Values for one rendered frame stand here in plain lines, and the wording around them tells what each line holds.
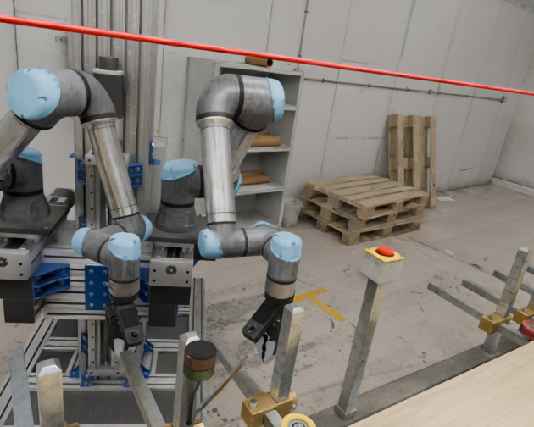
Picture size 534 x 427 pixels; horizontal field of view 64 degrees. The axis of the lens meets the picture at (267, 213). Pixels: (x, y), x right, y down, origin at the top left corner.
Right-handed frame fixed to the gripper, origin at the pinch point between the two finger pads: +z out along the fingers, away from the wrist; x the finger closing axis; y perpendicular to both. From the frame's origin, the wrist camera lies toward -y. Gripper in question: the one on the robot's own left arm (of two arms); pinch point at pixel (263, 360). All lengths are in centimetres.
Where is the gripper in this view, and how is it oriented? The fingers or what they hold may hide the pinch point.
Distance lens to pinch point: 120.3
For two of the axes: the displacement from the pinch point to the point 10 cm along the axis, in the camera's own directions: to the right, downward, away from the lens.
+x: -7.9, -3.1, 5.3
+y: 6.0, -2.0, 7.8
